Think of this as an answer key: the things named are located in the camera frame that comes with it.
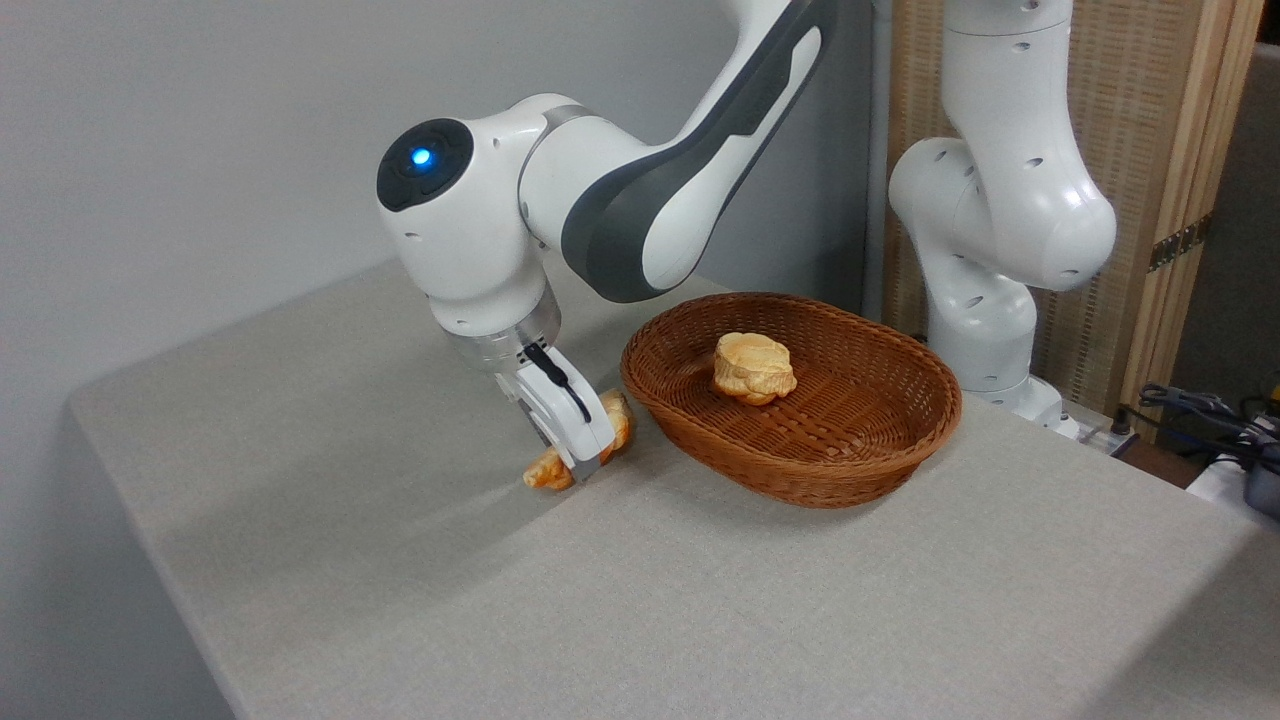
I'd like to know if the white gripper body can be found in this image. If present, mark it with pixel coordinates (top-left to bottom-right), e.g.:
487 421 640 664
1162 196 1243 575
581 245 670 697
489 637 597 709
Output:
496 344 617 472

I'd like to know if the dark metal screen hinge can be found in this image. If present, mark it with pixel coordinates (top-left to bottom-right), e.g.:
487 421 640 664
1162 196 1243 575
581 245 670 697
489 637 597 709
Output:
1147 212 1214 274

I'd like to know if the grey device with white cloth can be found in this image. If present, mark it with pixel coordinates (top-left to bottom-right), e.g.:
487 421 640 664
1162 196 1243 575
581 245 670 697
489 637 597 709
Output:
1185 452 1280 523

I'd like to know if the long ridged bread loaf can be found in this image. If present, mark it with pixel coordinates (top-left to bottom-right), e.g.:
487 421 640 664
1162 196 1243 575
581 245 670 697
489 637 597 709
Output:
521 388 637 493

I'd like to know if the brown oval wicker basket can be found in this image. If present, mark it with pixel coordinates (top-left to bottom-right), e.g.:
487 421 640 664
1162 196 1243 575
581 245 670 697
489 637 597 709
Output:
619 292 964 510

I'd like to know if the round bread bun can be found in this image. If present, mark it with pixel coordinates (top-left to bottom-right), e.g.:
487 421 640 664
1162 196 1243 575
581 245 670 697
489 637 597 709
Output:
712 332 799 407

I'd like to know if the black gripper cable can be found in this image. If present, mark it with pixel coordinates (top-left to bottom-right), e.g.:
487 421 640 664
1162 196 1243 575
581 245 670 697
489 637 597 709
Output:
519 342 594 424

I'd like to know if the black cable bundle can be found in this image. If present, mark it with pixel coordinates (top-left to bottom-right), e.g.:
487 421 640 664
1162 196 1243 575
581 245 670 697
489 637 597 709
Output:
1118 383 1280 471

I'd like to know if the wooden rattan folding screen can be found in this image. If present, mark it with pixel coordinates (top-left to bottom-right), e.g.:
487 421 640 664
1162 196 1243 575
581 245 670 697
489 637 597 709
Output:
884 0 1267 423

